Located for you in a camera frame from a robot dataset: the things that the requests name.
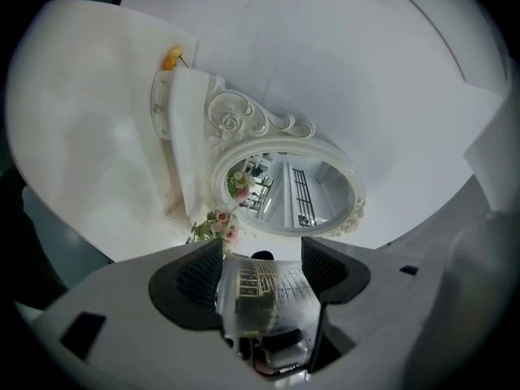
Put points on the pink flower bouquet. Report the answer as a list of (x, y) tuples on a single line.
[(221, 226)]

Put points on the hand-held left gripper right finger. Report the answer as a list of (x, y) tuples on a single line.
[(365, 319)]

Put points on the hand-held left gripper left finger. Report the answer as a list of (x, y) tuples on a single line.
[(142, 339)]

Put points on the white oval vanity mirror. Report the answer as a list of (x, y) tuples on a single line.
[(227, 124)]

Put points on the white ornate table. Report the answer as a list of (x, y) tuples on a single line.
[(81, 96)]

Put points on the yellow artificial flower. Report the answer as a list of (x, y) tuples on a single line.
[(172, 57)]

